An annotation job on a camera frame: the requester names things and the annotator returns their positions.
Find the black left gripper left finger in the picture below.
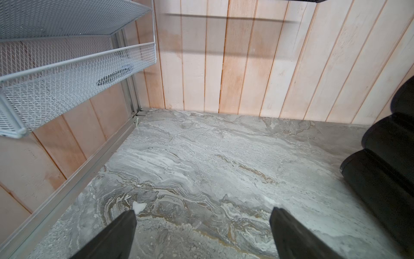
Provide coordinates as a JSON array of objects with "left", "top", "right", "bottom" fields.
[{"left": 72, "top": 210, "right": 136, "bottom": 259}]

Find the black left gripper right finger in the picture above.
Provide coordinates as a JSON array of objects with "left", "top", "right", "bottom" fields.
[{"left": 270, "top": 207, "right": 342, "bottom": 259}]

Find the black drawer cabinet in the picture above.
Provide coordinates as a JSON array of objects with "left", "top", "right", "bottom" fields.
[{"left": 340, "top": 78, "right": 414, "bottom": 255}]

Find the aluminium frame rail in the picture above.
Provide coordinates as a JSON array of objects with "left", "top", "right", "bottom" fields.
[{"left": 0, "top": 28, "right": 146, "bottom": 259}]

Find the white wire mesh shelf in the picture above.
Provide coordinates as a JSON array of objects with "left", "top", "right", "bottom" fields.
[{"left": 1, "top": 1, "right": 157, "bottom": 139}]

